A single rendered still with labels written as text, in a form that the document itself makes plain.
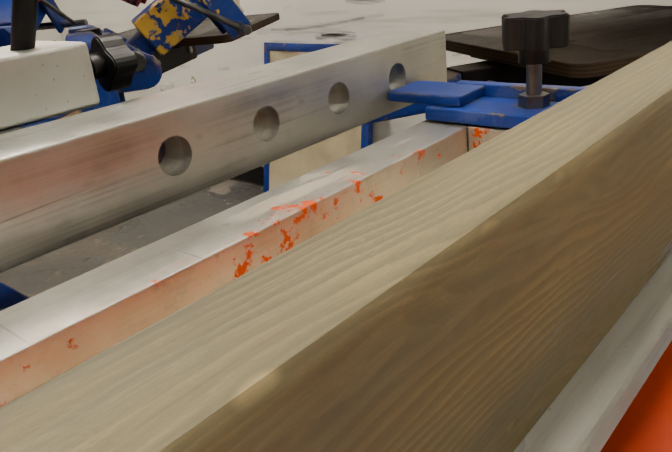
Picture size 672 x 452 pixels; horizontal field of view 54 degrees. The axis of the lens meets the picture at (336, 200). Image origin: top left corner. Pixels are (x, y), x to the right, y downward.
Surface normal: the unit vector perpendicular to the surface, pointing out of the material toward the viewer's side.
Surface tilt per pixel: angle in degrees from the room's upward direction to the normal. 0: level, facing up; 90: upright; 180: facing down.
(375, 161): 0
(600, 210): 90
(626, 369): 0
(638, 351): 0
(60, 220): 90
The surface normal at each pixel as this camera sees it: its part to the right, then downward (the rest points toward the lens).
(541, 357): 0.75, 0.17
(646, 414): -0.10, -0.93
